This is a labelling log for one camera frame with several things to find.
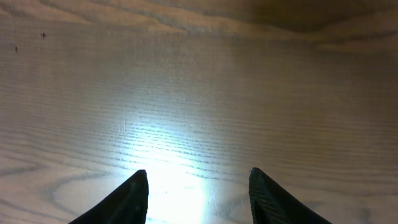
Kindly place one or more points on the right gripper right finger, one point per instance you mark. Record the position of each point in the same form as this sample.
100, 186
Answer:
272, 204

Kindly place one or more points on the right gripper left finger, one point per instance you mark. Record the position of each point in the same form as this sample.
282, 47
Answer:
127, 204

